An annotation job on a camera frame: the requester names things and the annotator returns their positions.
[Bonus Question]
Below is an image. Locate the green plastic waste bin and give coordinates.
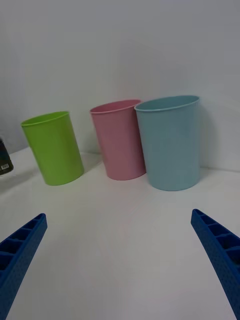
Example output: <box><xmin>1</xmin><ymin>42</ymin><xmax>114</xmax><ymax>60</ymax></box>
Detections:
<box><xmin>20</xmin><ymin>110</ymin><xmax>85</xmax><ymax>187</ymax></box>

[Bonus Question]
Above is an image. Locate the black drink can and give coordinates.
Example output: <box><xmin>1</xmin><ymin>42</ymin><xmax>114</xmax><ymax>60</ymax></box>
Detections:
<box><xmin>0</xmin><ymin>136</ymin><xmax>14</xmax><ymax>177</ymax></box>

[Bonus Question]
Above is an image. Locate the pale blue plastic waste bin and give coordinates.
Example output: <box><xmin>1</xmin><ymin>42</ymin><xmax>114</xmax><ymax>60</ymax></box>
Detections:
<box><xmin>134</xmin><ymin>94</ymin><xmax>201</xmax><ymax>192</ymax></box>

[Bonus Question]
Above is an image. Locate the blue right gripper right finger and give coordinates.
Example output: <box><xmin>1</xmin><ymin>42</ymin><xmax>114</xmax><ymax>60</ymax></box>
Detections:
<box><xmin>190</xmin><ymin>208</ymin><xmax>240</xmax><ymax>320</ymax></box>

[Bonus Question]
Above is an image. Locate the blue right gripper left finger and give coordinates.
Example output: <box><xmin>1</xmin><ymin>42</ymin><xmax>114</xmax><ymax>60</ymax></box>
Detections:
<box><xmin>0</xmin><ymin>212</ymin><xmax>48</xmax><ymax>320</ymax></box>

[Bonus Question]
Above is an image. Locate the pink plastic waste bin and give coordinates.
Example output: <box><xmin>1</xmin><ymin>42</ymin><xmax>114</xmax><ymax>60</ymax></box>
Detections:
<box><xmin>89</xmin><ymin>99</ymin><xmax>147</xmax><ymax>181</ymax></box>

